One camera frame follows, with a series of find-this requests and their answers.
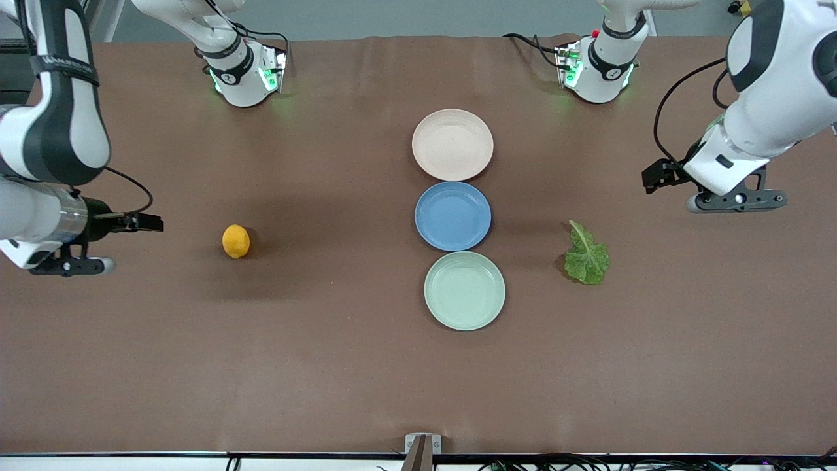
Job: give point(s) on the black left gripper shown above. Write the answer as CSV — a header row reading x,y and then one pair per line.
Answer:
x,y
668,172

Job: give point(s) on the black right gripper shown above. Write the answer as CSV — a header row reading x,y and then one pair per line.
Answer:
x,y
100,220

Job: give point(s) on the yellow lemon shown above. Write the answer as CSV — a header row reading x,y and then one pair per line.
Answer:
x,y
236,241

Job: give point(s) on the green lettuce leaf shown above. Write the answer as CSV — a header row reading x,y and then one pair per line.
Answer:
x,y
586,260

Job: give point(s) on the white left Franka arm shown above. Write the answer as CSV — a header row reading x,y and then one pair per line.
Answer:
x,y
785,85

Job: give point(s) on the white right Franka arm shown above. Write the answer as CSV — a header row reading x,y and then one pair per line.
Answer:
x,y
65,131

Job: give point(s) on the brown paper table cover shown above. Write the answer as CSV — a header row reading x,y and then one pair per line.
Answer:
x,y
196,360

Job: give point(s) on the yellow floor tape strip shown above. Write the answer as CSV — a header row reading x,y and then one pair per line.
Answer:
x,y
745,8

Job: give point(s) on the beige round plate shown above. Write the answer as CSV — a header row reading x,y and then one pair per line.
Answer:
x,y
452,144

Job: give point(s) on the blue round plate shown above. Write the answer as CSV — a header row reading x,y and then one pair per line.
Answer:
x,y
452,217

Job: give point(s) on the pale green round plate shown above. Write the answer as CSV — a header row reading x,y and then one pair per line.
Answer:
x,y
464,291

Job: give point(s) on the silver left base connector bracket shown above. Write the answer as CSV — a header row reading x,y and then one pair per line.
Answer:
x,y
566,65

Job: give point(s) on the silver base connector bracket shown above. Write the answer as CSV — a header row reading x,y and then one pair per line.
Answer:
x,y
274,69
566,65

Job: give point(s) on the silver right base connector bracket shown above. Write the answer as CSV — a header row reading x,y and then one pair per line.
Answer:
x,y
274,69

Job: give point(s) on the metal table edge bracket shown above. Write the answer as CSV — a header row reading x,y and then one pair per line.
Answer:
x,y
422,451

